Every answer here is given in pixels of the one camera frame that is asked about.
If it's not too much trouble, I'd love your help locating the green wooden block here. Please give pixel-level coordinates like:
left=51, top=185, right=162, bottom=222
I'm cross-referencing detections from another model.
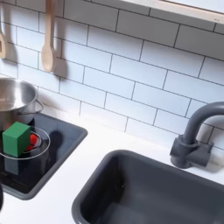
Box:
left=2, top=121, right=32, bottom=158

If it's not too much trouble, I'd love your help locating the black stove top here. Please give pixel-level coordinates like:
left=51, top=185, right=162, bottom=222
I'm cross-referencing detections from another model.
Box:
left=0, top=112, right=88, bottom=201

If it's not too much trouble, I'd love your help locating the dark grey tap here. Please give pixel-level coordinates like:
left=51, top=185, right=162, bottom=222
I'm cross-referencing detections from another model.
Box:
left=169, top=101, right=224, bottom=170

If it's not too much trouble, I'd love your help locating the wooden spoon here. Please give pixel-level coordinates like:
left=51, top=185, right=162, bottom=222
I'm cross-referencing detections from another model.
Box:
left=40, top=0, right=57, bottom=74

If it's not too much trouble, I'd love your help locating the dark grey sink basin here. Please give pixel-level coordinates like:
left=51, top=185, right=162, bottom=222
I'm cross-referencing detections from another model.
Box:
left=71, top=149, right=224, bottom=224

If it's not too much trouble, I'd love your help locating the steel pot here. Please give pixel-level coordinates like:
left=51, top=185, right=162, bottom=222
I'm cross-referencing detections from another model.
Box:
left=0, top=77, right=45, bottom=133

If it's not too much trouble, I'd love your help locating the white wooden shelf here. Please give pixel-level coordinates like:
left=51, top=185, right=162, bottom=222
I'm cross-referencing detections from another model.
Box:
left=122, top=0, right=224, bottom=25

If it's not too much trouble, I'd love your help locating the wooden slotted spatula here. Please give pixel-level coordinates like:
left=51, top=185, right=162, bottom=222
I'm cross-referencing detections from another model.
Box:
left=0, top=17, right=7, bottom=60

